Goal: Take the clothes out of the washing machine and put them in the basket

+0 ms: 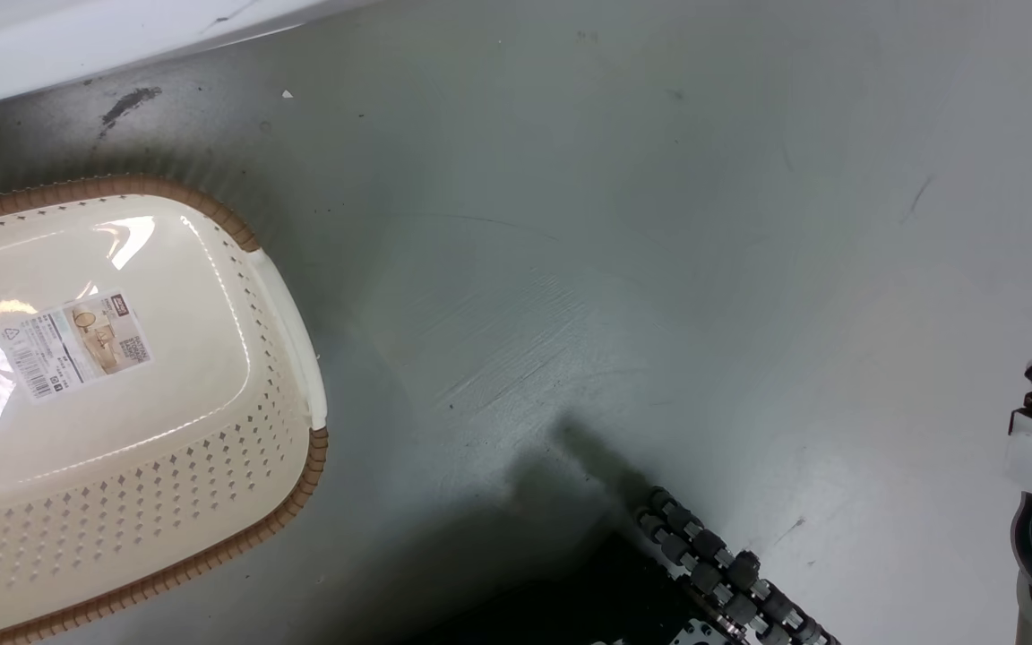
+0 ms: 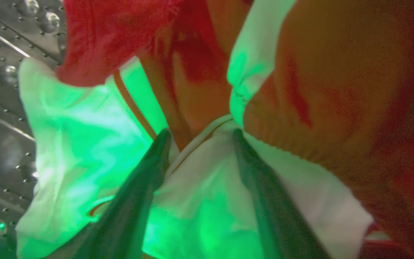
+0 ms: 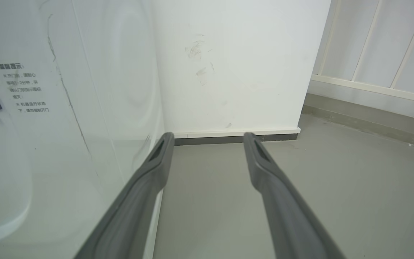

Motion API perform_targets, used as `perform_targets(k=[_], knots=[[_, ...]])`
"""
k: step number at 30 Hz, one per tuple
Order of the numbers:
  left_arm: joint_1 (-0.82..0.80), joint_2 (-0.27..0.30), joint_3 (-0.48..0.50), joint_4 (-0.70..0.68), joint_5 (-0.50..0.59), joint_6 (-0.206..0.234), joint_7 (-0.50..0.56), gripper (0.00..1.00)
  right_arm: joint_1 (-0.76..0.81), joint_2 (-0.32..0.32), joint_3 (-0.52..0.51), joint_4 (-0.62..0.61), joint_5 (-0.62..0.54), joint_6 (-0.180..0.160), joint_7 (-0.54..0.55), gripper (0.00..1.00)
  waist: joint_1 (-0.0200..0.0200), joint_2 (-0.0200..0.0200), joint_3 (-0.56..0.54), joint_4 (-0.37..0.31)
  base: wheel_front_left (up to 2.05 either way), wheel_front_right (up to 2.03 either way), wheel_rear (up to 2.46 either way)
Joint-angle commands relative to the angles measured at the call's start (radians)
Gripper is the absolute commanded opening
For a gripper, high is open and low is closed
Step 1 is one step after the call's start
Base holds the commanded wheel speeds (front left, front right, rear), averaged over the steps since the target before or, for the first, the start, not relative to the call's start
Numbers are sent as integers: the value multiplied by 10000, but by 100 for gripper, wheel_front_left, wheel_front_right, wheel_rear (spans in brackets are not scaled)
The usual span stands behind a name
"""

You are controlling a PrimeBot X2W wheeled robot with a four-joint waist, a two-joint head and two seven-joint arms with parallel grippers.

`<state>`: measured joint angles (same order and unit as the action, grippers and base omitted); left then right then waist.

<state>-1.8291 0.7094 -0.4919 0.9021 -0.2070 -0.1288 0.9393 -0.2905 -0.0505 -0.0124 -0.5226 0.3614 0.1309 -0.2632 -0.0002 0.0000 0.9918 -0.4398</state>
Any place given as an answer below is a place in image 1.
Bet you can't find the printed paper label sticker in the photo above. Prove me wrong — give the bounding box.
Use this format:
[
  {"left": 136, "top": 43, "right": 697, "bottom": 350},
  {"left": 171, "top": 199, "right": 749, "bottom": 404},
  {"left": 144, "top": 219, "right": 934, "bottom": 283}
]
[{"left": 0, "top": 290, "right": 153, "bottom": 402}]

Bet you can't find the cream laundry basket brown rim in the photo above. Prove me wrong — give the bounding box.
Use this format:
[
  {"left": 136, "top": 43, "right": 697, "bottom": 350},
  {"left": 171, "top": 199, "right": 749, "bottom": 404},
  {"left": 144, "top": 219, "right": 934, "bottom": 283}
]
[{"left": 0, "top": 174, "right": 331, "bottom": 645}]

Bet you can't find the white washing machine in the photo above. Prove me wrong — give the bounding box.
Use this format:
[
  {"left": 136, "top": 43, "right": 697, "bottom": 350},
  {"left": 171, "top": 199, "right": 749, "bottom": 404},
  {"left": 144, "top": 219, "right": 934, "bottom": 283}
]
[{"left": 0, "top": 0, "right": 375, "bottom": 116}]

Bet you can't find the black roller omni wheel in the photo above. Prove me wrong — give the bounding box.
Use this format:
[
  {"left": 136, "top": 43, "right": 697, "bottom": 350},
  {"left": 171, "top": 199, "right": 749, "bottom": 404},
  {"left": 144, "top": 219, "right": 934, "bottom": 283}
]
[{"left": 631, "top": 486, "right": 843, "bottom": 645}]

